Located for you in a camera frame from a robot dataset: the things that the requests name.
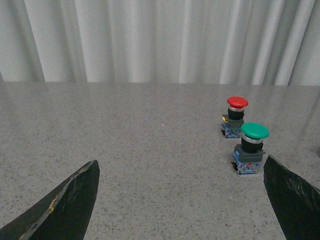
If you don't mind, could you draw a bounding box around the red mushroom push button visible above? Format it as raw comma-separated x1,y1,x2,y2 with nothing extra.
221,96,249,139

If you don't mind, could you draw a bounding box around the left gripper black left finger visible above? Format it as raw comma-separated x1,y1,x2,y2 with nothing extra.
0,160,100,240

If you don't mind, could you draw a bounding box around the green mushroom push button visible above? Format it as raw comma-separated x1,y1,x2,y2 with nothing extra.
232,122,270,175

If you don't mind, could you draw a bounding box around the white pleated curtain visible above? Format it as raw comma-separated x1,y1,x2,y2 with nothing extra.
0,0,320,86

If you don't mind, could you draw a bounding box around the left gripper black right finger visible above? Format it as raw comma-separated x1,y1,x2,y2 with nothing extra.
263,155,320,240

